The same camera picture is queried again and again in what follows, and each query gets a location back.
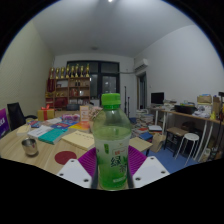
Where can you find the black computer monitor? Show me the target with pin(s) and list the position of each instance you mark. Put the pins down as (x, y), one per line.
(157, 98)

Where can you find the white air conditioner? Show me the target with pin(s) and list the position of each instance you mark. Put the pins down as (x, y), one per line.
(141, 65)

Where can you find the small metal cup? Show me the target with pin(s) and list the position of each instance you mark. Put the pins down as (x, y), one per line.
(30, 146)

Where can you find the stack of books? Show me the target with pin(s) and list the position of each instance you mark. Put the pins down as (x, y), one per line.
(144, 121)

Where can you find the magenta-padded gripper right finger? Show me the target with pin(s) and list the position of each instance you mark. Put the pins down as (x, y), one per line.
(150, 170)

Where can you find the black tripod stand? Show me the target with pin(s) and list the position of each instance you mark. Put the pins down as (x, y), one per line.
(126, 100)

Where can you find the blue red magazine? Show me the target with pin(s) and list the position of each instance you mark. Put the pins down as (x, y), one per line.
(35, 124)

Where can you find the purple sign board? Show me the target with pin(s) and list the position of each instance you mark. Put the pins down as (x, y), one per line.
(3, 123)

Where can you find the long wooden side desk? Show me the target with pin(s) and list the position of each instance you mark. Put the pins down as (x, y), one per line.
(186, 116)

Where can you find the white round stool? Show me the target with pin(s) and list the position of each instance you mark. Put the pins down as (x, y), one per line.
(191, 136)

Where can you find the small cream book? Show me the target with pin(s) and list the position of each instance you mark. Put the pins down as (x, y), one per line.
(24, 129)

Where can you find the large cream book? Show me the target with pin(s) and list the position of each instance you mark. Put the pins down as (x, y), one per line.
(80, 140)

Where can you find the pink flowers in white pot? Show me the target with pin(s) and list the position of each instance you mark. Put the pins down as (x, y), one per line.
(95, 112)

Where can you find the wooden shelf unit with trophies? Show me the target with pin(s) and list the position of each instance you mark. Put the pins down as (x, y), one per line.
(70, 90)

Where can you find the pink packet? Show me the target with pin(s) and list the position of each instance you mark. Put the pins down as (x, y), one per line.
(70, 117)

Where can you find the blue purple book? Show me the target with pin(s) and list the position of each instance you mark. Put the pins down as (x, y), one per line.
(60, 125)

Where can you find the black office chair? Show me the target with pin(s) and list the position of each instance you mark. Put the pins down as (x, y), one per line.
(15, 115)

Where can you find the orange yellow book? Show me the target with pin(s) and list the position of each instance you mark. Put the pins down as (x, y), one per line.
(80, 126)

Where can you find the yellow gift box red ribbon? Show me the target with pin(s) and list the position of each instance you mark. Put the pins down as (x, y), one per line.
(45, 114)

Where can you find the teal book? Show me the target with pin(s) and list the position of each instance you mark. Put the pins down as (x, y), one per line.
(51, 136)

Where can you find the black case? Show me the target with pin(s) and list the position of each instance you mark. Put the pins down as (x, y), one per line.
(185, 109)

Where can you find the white booklet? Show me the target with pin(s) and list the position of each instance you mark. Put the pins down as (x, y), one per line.
(39, 131)

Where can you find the brown wooden stool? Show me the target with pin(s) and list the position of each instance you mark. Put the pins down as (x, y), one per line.
(176, 131)

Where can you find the green tea bottle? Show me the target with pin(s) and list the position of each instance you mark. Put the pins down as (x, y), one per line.
(111, 140)

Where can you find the orange card stand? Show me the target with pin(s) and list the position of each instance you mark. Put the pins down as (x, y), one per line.
(84, 114)

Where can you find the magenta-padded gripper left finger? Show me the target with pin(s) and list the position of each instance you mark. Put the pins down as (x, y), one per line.
(75, 171)

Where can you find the cardboard box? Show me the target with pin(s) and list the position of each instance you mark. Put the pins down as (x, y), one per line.
(204, 99)

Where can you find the small wooden side table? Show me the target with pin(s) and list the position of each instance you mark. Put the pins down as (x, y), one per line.
(140, 144)

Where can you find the brown paper bag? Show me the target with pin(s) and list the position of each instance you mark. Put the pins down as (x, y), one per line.
(158, 143)

